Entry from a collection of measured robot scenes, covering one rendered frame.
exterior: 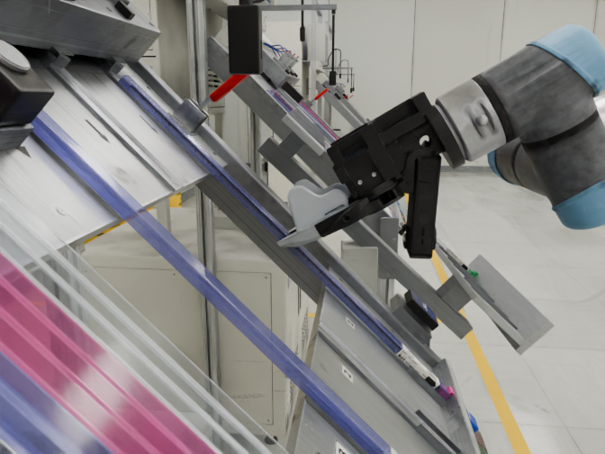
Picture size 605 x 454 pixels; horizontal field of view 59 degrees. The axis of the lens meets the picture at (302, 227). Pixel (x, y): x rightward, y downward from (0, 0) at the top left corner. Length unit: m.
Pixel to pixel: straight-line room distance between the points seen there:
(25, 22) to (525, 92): 0.43
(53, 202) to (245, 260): 1.20
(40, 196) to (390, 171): 0.33
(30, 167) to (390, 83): 7.78
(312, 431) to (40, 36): 0.37
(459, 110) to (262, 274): 1.07
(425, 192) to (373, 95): 7.51
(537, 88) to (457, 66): 7.63
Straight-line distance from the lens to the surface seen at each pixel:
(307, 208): 0.56
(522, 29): 8.40
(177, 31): 1.68
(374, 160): 0.54
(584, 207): 0.60
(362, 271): 0.91
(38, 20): 0.48
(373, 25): 8.12
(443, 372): 0.71
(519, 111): 0.56
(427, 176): 0.56
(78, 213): 0.36
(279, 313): 1.56
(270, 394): 1.68
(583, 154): 0.58
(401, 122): 0.56
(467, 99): 0.55
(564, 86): 0.57
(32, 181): 0.36
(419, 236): 0.58
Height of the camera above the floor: 1.06
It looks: 13 degrees down
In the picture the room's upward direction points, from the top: straight up
